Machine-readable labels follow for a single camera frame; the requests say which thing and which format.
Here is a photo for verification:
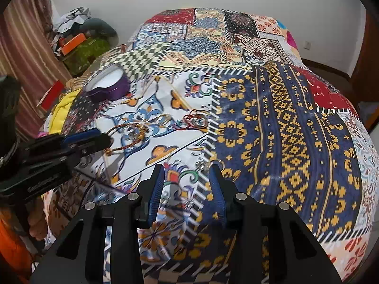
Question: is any silver ring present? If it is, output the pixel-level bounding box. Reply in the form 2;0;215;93
209;158;226;173

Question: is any purple heart-shaped tin box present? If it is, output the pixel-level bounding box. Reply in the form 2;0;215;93
84;63;131;103

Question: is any red string bracelet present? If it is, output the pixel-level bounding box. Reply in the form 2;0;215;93
180;109;211;132

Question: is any yellow blanket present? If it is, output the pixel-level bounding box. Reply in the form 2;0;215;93
49;89;80;134

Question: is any red box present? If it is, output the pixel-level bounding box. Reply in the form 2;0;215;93
37;81;65;111

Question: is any green patterned box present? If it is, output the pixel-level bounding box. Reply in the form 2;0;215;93
62;38;110;77

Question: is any orange sleeve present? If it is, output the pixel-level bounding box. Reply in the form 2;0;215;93
1;208;32;283

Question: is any orange box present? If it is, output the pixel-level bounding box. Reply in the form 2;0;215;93
61;33;86;56

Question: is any striped red-brown curtain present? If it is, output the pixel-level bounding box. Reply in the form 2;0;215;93
1;0;71;140

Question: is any colourful patchwork bedspread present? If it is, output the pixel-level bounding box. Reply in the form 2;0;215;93
44;8;378;283

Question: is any pile of clothes and papers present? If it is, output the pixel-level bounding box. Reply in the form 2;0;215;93
50;6;119;49

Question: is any wall socket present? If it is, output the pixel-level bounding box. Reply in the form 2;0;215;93
304;41;311;50

